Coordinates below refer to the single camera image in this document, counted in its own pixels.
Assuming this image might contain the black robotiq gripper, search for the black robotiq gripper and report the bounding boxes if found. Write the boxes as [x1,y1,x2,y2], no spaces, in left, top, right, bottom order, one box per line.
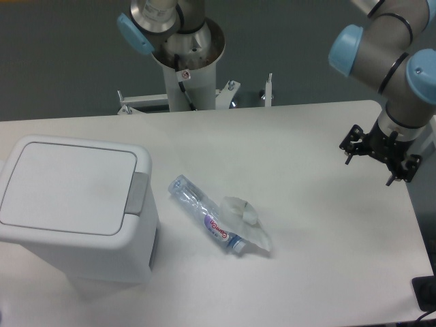
[339,122,422,186]

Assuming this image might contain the white push-lid trash can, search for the white push-lid trash can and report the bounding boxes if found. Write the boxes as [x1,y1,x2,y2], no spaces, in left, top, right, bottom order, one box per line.
[1,135,160,285]

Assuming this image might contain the white metal base frame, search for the white metal base frame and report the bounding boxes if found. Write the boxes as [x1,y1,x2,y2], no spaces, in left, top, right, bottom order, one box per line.
[117,72,275,115]

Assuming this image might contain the crushed clear plastic water bottle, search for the crushed clear plastic water bottle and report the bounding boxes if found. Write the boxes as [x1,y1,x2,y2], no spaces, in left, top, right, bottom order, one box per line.
[168,175,247,254]

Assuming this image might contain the crumpled clear plastic wrapper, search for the crumpled clear plastic wrapper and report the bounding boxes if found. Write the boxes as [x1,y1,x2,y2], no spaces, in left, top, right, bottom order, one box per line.
[219,197,273,252]

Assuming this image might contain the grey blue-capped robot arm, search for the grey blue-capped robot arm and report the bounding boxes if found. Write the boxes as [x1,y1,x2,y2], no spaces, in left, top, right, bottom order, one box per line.
[116,1,435,182]

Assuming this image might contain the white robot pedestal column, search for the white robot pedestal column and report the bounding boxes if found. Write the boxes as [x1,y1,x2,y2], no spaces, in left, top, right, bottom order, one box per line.
[153,18,225,112]

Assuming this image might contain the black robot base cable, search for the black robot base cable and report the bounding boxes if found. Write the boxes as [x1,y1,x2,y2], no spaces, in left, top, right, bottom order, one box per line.
[173,53,198,112]

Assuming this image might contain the black device at table edge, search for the black device at table edge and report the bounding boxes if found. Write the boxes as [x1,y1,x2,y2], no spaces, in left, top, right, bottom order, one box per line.
[411,276,435,311]

